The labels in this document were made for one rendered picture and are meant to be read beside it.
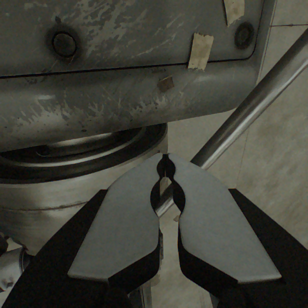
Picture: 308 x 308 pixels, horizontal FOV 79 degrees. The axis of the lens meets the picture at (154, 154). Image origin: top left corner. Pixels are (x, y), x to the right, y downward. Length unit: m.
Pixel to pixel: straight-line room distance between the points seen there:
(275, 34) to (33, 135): 2.17
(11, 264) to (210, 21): 0.53
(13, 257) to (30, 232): 0.25
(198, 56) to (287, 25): 2.16
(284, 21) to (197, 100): 2.11
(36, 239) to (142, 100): 0.21
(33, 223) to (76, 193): 0.07
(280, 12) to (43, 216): 2.20
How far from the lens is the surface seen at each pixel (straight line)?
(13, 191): 0.24
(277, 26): 2.24
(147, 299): 1.48
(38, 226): 0.27
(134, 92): 0.17
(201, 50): 0.19
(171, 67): 0.18
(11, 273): 0.53
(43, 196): 0.23
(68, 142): 0.25
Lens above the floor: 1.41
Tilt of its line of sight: 54 degrees down
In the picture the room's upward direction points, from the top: 140 degrees clockwise
